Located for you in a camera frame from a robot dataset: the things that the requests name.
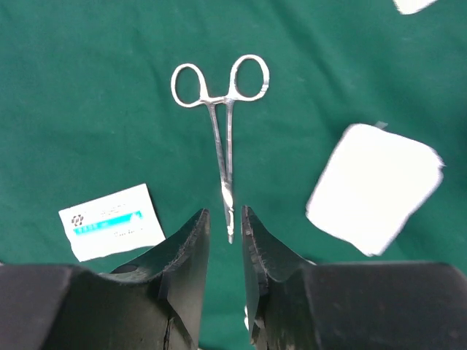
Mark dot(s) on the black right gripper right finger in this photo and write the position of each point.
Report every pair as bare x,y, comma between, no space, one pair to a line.
285,293

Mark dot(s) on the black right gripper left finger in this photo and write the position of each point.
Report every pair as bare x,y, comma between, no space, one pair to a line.
151,302

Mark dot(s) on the white gauze pad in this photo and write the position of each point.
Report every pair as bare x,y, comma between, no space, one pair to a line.
373,182
410,7

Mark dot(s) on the steel hemostat forceps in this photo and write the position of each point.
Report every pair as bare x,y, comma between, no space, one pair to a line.
224,151

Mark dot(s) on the white blue-striped packet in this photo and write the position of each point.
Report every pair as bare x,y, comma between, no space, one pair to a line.
119,222

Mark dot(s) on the white gauze pad top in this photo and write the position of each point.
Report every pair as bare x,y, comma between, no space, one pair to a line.
410,7

